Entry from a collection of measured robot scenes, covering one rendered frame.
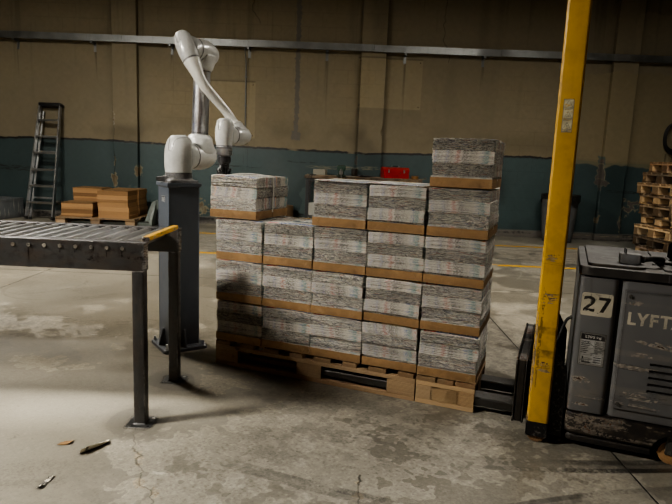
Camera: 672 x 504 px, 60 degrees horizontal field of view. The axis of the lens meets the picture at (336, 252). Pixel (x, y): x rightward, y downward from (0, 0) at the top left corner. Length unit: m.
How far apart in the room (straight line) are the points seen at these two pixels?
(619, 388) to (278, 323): 1.66
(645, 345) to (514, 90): 7.81
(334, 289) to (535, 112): 7.62
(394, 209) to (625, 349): 1.16
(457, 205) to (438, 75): 7.25
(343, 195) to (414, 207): 0.37
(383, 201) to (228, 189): 0.87
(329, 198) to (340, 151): 6.78
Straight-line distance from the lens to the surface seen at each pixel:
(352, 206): 2.88
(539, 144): 10.20
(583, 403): 2.73
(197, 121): 3.67
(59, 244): 2.65
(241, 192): 3.15
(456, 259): 2.77
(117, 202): 9.30
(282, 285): 3.09
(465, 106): 9.93
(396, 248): 2.83
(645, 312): 2.62
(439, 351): 2.89
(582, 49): 2.55
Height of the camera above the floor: 1.18
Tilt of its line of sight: 9 degrees down
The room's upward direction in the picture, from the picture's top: 2 degrees clockwise
